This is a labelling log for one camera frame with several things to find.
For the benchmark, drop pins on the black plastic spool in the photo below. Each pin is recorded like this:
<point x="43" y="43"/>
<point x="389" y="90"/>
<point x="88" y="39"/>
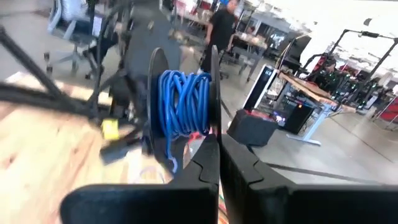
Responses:
<point x="154" y="93"/>

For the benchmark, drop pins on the black computer tower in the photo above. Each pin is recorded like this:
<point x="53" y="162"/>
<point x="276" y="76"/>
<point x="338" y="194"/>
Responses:
<point x="298" y="118"/>

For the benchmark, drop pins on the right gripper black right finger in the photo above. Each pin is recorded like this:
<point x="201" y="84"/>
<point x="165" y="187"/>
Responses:
<point x="264" y="202"/>

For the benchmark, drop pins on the office chair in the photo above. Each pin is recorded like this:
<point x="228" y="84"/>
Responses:
<point x="74" y="9"/>

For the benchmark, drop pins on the person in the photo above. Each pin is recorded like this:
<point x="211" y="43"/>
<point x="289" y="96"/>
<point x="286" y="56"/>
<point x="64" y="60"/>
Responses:
<point x="222" y="28"/>

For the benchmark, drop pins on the black robot station frame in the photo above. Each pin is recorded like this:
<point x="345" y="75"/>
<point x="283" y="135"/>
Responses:
<point x="379" y="62"/>

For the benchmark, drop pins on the wooden desk with white legs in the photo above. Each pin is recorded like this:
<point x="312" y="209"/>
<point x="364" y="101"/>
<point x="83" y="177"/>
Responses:
<point x="308" y="88"/>

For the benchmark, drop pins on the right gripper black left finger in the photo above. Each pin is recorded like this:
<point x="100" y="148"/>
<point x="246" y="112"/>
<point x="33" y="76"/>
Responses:
<point x="186" y="202"/>

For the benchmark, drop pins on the red box on crate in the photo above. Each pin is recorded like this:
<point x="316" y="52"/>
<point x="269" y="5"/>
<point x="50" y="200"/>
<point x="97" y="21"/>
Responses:
<point x="258" y="114"/>

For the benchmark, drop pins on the black crate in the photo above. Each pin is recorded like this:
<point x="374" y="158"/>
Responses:
<point x="252" y="130"/>

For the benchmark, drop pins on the black monitor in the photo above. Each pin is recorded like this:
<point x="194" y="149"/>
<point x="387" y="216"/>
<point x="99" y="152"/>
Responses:
<point x="298" y="49"/>

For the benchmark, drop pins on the red cart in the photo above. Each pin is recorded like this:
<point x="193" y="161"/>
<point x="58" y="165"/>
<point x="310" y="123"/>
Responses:
<point x="388" y="112"/>

